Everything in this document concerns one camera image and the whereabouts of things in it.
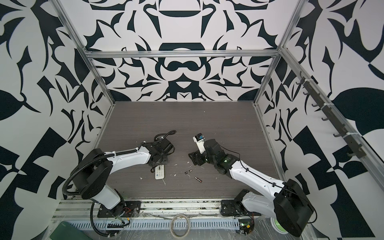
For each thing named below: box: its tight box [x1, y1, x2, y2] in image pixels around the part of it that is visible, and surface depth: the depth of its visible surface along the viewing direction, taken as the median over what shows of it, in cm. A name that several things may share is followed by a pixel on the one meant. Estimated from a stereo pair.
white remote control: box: [155, 164, 165, 180], surface depth 85 cm
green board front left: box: [49, 221, 94, 240], surface depth 70 cm
